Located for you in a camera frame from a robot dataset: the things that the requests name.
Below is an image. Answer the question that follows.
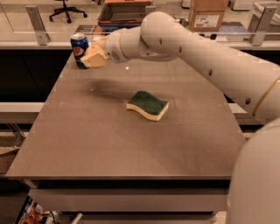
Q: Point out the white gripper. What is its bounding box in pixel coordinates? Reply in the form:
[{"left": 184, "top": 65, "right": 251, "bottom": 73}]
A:
[{"left": 81, "top": 29, "right": 128, "bottom": 68}]

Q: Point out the orange fruit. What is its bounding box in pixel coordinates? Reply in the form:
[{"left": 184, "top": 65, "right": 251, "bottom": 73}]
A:
[{"left": 85, "top": 45, "right": 102, "bottom": 59}]

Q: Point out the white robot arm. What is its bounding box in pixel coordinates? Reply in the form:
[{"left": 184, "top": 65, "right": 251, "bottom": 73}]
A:
[{"left": 81, "top": 11, "right": 280, "bottom": 224}]

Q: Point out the blue pepsi can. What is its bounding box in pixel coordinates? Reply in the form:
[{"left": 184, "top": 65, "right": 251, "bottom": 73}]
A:
[{"left": 70, "top": 33, "right": 88, "bottom": 69}]

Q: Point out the grey open tray box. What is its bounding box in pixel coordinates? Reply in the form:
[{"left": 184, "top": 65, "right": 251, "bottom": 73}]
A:
[{"left": 98, "top": 2, "right": 151, "bottom": 25}]

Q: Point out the black office chair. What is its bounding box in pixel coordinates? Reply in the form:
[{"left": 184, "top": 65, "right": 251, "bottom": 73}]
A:
[{"left": 49, "top": 0, "right": 88, "bottom": 24}]

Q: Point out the green and yellow sponge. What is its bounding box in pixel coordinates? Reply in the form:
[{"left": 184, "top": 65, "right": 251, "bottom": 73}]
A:
[{"left": 126, "top": 91, "right": 169, "bottom": 122}]

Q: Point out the cardboard box with label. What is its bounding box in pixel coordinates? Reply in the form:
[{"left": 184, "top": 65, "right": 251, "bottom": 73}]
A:
[{"left": 188, "top": 0, "right": 228, "bottom": 32}]

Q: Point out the grey table drawer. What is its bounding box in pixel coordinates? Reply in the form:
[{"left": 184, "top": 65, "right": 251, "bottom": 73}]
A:
[{"left": 29, "top": 189, "right": 228, "bottom": 213}]

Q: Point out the colourful items bin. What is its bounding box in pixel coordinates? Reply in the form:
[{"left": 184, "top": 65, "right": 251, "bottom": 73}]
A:
[{"left": 15, "top": 196, "right": 59, "bottom": 224}]

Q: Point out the left metal glass bracket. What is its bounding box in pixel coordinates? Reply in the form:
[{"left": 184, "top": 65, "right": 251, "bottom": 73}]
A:
[{"left": 25, "top": 5, "right": 50, "bottom": 46}]

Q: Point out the right metal glass bracket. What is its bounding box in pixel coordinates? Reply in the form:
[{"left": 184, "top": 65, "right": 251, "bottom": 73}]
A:
[{"left": 248, "top": 6, "right": 277, "bottom": 46}]

